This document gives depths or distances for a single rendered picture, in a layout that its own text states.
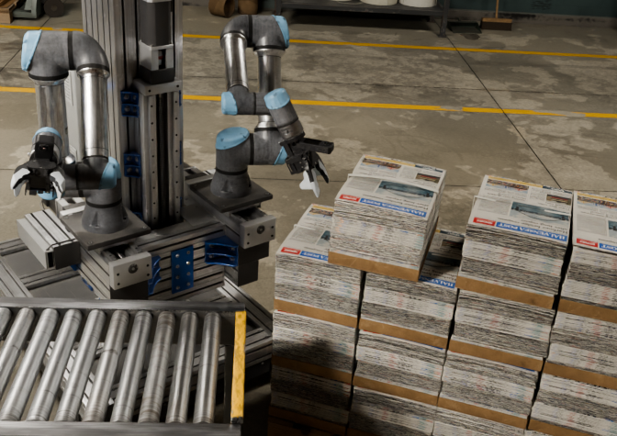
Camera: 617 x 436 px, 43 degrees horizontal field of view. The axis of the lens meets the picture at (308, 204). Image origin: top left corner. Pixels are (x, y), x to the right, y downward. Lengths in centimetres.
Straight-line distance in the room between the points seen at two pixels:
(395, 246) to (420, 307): 23
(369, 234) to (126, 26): 102
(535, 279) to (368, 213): 52
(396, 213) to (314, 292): 42
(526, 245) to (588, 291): 22
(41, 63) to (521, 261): 150
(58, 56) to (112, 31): 28
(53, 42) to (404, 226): 115
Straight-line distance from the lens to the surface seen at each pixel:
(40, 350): 222
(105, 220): 264
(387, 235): 238
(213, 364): 211
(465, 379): 262
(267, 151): 281
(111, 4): 264
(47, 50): 244
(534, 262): 237
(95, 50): 244
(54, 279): 356
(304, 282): 255
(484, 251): 237
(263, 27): 288
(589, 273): 238
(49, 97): 250
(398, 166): 262
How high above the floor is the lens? 213
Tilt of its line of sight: 27 degrees down
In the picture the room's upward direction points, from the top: 4 degrees clockwise
